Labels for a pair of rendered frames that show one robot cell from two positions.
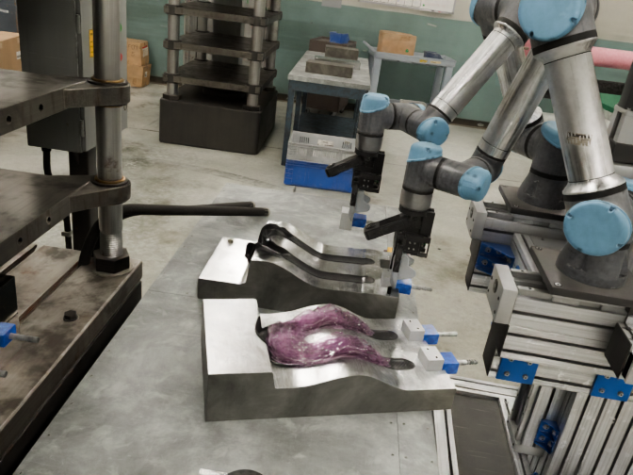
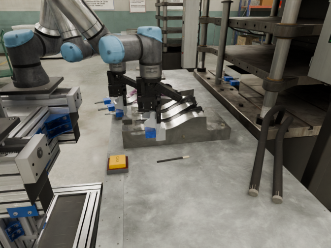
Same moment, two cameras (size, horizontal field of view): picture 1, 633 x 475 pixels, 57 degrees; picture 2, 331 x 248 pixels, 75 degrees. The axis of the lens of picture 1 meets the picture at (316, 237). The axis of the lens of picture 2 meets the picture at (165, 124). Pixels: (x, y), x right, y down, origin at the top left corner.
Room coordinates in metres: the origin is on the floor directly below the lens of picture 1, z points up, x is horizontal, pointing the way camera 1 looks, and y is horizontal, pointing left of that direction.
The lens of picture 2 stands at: (2.34, -0.20, 1.35)
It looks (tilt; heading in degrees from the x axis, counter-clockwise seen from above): 28 degrees down; 169
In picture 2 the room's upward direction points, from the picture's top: straight up
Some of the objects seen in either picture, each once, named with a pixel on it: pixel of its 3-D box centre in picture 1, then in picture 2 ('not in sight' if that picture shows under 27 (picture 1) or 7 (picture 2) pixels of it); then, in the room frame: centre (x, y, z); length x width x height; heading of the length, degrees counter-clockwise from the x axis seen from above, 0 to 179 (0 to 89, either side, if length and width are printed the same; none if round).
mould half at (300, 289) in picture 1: (302, 267); (173, 118); (1.40, 0.02, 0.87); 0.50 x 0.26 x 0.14; 88
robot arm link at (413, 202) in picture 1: (415, 198); (117, 66); (1.33, -0.22, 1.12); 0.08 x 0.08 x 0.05
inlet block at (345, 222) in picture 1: (362, 221); (147, 132); (1.62, -0.13, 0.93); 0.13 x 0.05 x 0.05; 88
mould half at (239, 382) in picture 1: (323, 352); (149, 96); (1.03, -0.05, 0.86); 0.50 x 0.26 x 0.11; 105
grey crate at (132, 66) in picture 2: not in sight; (139, 65); (-2.19, 0.14, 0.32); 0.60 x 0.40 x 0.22; 94
